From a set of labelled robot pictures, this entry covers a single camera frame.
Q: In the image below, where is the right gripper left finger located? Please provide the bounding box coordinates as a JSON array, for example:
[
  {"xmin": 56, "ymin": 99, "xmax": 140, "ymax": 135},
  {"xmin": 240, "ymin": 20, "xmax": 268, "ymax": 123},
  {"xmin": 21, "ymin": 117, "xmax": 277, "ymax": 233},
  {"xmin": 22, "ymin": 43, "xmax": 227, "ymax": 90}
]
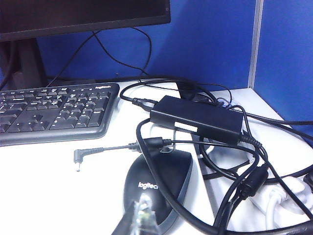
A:
[{"xmin": 113, "ymin": 210, "xmax": 137, "ymax": 235}]

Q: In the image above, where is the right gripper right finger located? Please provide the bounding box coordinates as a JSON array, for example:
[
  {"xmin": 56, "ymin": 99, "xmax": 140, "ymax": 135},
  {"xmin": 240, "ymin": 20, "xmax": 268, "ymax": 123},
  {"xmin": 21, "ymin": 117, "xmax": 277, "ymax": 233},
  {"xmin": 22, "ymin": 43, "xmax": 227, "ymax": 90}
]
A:
[{"xmin": 133, "ymin": 193, "xmax": 159, "ymax": 235}]

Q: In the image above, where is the black Logitech mouse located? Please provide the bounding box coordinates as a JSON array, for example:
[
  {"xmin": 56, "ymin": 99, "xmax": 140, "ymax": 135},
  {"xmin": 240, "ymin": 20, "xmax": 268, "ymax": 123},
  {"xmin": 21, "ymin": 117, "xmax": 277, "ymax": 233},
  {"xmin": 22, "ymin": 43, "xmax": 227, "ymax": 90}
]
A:
[{"xmin": 122, "ymin": 150, "xmax": 194, "ymax": 235}]

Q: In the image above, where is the black power adapter brick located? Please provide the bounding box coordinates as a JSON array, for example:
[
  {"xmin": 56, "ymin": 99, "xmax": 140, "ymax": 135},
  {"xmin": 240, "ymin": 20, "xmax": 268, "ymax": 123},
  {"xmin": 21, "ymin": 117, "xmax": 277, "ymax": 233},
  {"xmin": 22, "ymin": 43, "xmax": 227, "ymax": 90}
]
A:
[{"xmin": 149, "ymin": 95, "xmax": 246, "ymax": 145}]

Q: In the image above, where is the black Logitech keyboard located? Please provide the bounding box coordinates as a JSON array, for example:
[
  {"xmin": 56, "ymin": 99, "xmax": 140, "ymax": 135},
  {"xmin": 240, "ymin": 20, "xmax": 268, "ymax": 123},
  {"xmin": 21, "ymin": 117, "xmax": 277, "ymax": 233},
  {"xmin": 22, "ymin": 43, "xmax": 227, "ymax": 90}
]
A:
[{"xmin": 0, "ymin": 82, "xmax": 120, "ymax": 147}]

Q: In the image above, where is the blue plug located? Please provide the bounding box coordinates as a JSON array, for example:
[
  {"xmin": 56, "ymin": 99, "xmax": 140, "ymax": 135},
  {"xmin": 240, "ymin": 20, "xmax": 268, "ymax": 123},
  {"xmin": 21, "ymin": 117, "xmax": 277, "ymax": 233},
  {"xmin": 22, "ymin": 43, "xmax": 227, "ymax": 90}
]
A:
[{"xmin": 216, "ymin": 97, "xmax": 242, "ymax": 110}]

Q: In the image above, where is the white power strip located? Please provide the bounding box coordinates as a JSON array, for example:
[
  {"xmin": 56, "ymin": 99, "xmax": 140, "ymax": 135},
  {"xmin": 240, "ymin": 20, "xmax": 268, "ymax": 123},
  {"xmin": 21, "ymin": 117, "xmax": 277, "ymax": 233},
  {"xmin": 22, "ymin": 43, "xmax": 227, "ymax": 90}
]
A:
[{"xmin": 246, "ymin": 176, "xmax": 313, "ymax": 227}]

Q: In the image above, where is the black computer monitor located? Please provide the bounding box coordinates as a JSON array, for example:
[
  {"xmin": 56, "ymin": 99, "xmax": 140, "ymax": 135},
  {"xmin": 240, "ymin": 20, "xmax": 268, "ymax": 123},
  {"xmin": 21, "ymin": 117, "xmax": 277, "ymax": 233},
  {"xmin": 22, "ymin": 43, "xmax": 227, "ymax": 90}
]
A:
[{"xmin": 0, "ymin": 0, "xmax": 171, "ymax": 91}]

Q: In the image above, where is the thick black looping cable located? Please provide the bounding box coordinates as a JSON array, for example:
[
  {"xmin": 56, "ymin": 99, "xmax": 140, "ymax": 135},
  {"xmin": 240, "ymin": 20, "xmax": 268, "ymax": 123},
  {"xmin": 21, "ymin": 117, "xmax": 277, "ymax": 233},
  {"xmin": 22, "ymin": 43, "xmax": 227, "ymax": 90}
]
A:
[{"xmin": 135, "ymin": 119, "xmax": 313, "ymax": 235}]

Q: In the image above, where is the black barrel plug cable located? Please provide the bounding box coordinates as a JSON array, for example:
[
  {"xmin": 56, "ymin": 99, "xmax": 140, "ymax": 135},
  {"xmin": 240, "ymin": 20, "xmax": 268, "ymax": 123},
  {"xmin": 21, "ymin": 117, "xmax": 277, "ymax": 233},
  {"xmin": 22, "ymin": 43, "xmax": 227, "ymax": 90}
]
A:
[{"xmin": 73, "ymin": 133, "xmax": 272, "ymax": 204}]

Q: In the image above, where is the black adapter mains cable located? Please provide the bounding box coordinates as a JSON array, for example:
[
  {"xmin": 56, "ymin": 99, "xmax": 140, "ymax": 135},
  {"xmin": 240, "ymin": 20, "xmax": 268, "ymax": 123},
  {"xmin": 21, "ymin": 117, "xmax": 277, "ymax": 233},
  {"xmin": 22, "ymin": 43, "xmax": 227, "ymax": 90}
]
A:
[{"xmin": 119, "ymin": 77, "xmax": 221, "ymax": 111}]

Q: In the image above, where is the long black cable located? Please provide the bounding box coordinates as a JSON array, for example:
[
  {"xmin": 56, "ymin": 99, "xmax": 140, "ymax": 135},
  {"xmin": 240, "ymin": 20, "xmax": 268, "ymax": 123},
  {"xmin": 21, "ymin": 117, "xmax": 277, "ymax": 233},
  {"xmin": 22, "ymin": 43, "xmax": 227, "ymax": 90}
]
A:
[{"xmin": 242, "ymin": 107, "xmax": 313, "ymax": 127}]

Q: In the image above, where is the thin black monitor cable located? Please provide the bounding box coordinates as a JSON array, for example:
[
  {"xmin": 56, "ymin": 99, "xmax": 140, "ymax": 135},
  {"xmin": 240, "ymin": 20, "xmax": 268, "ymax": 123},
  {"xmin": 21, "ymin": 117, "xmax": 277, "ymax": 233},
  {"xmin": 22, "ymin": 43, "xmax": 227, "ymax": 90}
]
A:
[{"xmin": 47, "ymin": 26, "xmax": 152, "ymax": 87}]

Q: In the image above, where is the grey partition post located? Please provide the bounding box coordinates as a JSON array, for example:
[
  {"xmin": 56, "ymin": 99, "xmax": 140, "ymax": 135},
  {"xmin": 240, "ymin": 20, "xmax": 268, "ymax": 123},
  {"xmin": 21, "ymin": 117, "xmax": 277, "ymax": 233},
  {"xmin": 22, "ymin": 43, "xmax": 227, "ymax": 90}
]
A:
[{"xmin": 247, "ymin": 0, "xmax": 265, "ymax": 89}]

